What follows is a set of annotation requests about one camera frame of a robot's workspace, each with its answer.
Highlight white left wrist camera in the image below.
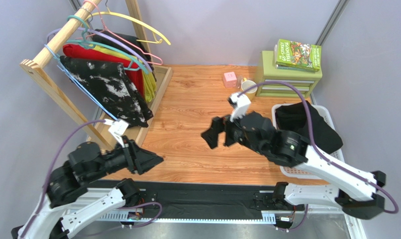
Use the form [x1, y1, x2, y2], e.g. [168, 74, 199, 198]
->
[103, 119, 129, 146]

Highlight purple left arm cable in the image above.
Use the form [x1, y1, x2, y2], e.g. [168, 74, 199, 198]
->
[18, 119, 107, 239]

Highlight green comic book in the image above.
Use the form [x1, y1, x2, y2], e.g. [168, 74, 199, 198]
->
[274, 39, 322, 72]

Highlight black garment on rack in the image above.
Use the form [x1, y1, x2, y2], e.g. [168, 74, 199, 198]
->
[92, 31, 152, 62]

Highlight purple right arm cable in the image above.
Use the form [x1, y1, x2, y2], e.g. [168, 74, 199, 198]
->
[237, 81, 400, 215]

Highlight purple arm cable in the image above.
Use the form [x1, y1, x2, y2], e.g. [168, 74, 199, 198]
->
[237, 81, 400, 215]
[18, 119, 107, 239]

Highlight green drawer box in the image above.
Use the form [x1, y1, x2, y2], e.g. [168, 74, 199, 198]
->
[254, 51, 322, 98]

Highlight blue wire hanger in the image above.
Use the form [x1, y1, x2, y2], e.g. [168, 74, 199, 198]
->
[44, 44, 118, 120]

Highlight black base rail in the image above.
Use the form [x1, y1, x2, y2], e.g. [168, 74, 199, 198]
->
[100, 182, 308, 229]

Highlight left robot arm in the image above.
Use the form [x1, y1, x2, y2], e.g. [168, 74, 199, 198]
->
[11, 137, 164, 239]

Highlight black white-patterned trousers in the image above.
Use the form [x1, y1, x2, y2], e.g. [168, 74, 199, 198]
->
[60, 56, 153, 127]

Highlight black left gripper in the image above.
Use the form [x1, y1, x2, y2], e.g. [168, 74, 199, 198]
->
[87, 134, 166, 181]

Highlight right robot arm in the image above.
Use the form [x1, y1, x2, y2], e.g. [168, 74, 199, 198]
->
[201, 112, 386, 220]

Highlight pink wire hanger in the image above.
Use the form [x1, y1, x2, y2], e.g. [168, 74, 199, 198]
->
[93, 6, 163, 65]

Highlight pink cube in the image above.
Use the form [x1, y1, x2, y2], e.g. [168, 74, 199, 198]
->
[223, 72, 237, 88]

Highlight yellow garment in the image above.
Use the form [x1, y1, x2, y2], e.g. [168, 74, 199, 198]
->
[94, 45, 157, 103]

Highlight yellow mug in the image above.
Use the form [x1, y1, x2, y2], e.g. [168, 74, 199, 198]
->
[240, 80, 258, 101]

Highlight wooden clothes rack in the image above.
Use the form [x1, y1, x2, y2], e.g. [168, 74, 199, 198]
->
[20, 0, 173, 150]

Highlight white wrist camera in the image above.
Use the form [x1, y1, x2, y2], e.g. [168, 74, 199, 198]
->
[228, 93, 251, 122]
[103, 119, 129, 146]

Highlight plain black trousers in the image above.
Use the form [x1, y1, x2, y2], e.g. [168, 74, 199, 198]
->
[274, 102, 343, 154]

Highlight red garment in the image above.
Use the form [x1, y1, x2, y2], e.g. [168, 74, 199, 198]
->
[63, 44, 145, 97]

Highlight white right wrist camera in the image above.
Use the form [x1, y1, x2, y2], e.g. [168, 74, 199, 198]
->
[228, 93, 251, 122]

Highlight yellow wire hanger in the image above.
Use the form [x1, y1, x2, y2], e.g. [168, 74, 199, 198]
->
[92, 11, 171, 45]

